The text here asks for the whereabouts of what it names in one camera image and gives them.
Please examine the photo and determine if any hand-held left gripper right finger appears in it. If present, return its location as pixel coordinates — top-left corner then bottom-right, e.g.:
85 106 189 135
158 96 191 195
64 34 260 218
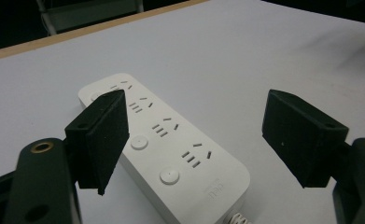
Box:
261 89 365 224

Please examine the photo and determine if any white power strip cable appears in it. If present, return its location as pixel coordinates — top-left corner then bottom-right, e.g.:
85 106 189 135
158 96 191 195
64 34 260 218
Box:
227 212 253 224

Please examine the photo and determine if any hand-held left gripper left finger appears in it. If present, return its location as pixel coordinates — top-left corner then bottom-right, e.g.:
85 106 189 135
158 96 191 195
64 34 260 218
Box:
3 89 131 224

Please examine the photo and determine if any white power strip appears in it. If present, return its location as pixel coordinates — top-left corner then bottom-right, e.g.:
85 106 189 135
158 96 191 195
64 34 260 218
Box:
77 73 251 224

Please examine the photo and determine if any grey metal stand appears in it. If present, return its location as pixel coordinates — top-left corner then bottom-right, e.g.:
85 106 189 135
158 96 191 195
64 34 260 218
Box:
35 0 145 35

